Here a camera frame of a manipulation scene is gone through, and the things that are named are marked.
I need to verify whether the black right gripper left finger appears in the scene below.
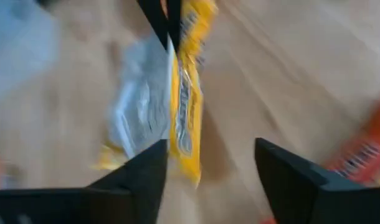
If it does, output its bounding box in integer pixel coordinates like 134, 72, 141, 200
0, 139, 168, 224

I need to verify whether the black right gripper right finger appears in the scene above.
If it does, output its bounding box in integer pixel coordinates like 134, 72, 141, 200
255, 138, 380, 224

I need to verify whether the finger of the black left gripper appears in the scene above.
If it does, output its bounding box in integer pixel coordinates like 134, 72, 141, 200
136, 0, 169, 50
166, 0, 182, 53

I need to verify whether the yellow Maruchan noodle pack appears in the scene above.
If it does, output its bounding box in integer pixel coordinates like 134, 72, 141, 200
92, 0, 219, 189

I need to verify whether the red Maruchan noodle pack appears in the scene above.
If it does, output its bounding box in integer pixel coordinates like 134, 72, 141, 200
322, 96, 380, 187

